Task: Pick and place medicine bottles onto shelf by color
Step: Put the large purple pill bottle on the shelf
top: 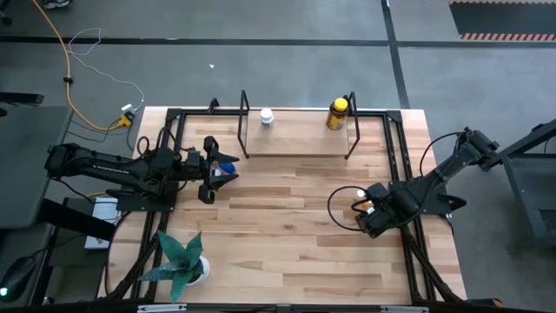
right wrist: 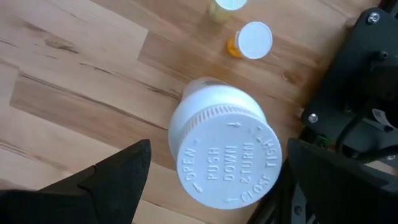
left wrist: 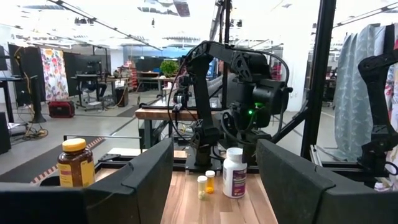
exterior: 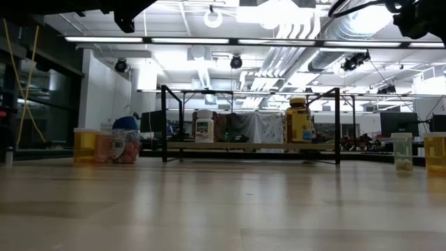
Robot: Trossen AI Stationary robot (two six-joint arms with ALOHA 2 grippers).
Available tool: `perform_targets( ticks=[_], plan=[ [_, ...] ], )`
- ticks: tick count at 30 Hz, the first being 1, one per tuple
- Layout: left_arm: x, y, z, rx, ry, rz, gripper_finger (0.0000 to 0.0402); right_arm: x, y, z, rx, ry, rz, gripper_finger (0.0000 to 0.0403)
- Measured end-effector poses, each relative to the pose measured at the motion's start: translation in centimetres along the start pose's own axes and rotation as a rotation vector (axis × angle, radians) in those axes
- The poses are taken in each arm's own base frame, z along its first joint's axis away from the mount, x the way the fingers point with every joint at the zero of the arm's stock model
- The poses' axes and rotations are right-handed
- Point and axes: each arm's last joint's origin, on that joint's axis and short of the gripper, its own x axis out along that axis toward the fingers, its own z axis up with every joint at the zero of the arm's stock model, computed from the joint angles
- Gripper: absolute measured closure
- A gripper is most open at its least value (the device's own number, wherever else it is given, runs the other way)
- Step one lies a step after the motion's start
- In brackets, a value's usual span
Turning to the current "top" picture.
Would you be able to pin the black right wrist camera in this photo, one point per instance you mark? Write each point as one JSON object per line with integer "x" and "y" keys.
{"x": 377, "y": 191}

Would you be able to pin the clear greenish vial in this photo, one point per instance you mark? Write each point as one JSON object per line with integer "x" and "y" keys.
{"x": 360, "y": 193}

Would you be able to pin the black slanted beam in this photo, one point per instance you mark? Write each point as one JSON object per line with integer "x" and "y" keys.
{"x": 74, "y": 219}

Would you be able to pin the blue-capped round medicine bottle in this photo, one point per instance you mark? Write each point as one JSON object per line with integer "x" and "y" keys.
{"x": 227, "y": 167}

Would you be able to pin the white charger block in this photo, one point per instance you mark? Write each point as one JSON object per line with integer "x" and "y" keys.
{"x": 128, "y": 108}

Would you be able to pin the silver metal bracket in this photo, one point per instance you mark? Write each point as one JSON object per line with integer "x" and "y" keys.
{"x": 404, "y": 309}
{"x": 162, "y": 308}

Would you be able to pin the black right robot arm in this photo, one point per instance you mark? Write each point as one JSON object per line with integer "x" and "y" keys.
{"x": 434, "y": 182}

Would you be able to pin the wooden shelf with black frame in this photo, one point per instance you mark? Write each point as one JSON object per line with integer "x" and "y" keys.
{"x": 297, "y": 135}

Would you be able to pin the small clear white-capped bottle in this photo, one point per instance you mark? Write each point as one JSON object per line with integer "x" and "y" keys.
{"x": 266, "y": 118}

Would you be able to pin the yellow plug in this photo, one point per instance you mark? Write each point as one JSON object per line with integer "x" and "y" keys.
{"x": 126, "y": 120}

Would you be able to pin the brown bottle with yellow cap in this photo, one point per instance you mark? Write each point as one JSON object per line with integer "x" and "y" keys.
{"x": 338, "y": 114}

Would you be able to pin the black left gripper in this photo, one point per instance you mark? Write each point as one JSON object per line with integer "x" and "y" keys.
{"x": 208, "y": 174}

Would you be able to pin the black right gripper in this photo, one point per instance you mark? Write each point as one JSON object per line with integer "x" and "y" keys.
{"x": 375, "y": 219}

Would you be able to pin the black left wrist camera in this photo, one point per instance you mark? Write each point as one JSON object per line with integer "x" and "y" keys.
{"x": 193, "y": 157}

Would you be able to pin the black aluminium rig frame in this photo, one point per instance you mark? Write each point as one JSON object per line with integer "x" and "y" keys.
{"x": 393, "y": 116}

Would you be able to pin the dark grey metal table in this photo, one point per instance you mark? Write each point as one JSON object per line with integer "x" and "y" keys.
{"x": 532, "y": 138}

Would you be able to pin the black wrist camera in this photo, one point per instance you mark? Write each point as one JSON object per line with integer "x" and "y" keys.
{"x": 193, "y": 157}
{"x": 377, "y": 191}

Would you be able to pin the green plant in white pot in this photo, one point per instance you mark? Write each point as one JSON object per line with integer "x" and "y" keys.
{"x": 178, "y": 261}

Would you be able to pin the dark grey desk panel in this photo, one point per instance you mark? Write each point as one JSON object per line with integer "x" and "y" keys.
{"x": 30, "y": 182}

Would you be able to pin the black flat bar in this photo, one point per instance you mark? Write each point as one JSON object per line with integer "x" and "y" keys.
{"x": 19, "y": 98}

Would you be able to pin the black computer mouse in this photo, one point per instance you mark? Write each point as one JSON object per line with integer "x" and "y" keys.
{"x": 17, "y": 276}

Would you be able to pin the person's shoe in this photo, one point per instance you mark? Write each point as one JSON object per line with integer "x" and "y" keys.
{"x": 56, "y": 3}

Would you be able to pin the black mat with striped edge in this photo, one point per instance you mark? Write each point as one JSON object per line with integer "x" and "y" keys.
{"x": 504, "y": 17}

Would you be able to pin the white power box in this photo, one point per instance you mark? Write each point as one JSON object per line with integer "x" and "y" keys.
{"x": 104, "y": 213}

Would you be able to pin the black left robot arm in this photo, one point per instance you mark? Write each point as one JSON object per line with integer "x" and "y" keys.
{"x": 108, "y": 167}

